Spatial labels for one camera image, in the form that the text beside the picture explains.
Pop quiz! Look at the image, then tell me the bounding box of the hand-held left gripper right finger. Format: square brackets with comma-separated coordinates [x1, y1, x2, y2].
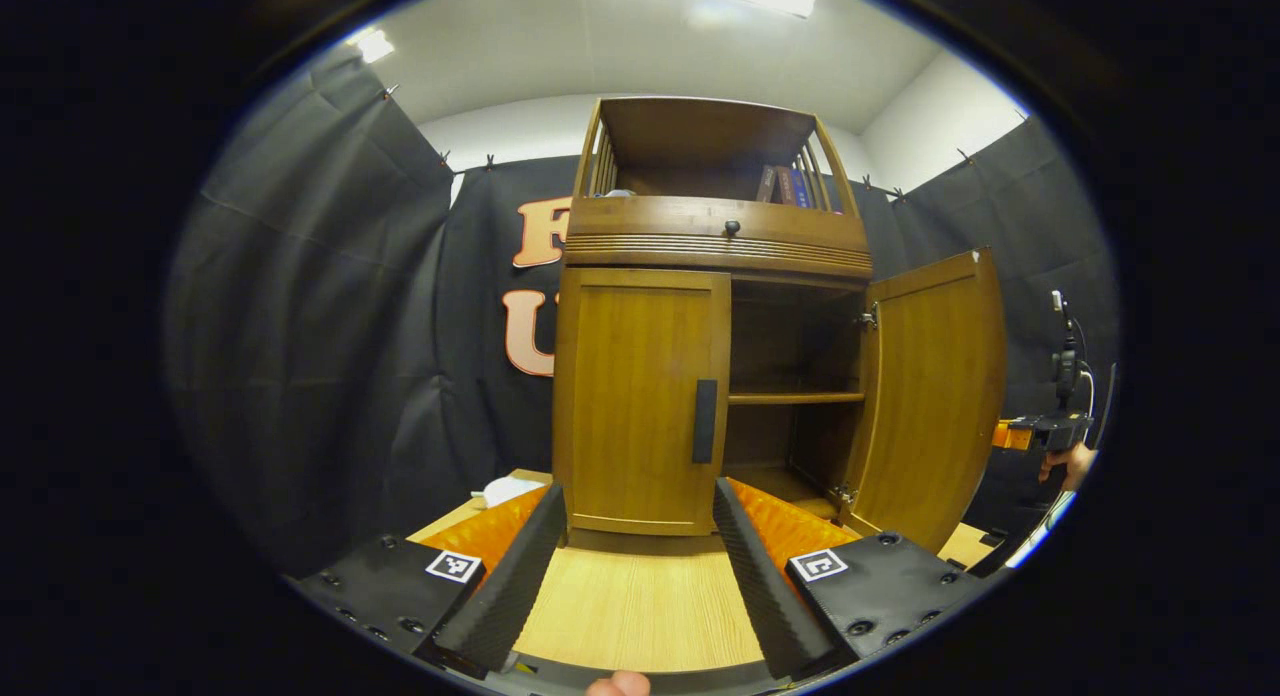
[712, 478, 991, 682]

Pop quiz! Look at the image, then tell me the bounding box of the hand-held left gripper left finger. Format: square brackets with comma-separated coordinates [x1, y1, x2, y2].
[285, 483, 568, 677]

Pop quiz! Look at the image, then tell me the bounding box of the wooden cabinet door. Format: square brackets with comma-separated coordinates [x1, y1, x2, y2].
[553, 266, 733, 537]
[840, 246, 1009, 555]

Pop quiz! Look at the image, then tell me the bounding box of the wooden double-door shoe cabinet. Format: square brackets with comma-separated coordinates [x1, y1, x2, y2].
[550, 96, 876, 537]

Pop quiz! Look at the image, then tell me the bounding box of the white power strip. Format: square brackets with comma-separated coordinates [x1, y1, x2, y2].
[1003, 491, 1079, 569]

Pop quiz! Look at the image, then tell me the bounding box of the white plush toy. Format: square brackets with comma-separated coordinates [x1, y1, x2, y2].
[470, 476, 548, 510]

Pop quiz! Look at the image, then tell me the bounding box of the black backdrop cloth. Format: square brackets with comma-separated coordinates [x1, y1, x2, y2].
[165, 51, 1119, 577]

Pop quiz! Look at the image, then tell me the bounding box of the wooden drawer with black knob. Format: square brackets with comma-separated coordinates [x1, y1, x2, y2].
[565, 196, 871, 277]

